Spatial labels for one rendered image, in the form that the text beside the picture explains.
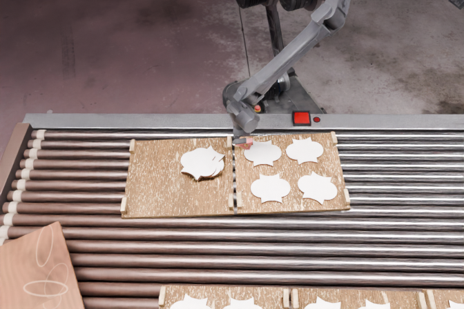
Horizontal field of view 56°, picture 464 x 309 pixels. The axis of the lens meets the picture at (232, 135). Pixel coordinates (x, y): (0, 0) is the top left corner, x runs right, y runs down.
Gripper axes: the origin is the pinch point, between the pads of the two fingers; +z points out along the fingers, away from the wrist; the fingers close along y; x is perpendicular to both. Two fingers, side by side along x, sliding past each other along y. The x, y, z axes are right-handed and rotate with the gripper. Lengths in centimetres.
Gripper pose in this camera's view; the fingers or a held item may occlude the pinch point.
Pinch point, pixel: (247, 138)
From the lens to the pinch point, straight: 169.2
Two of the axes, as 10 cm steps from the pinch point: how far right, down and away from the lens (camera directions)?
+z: 2.6, 5.8, 7.7
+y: 0.2, -8.0, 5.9
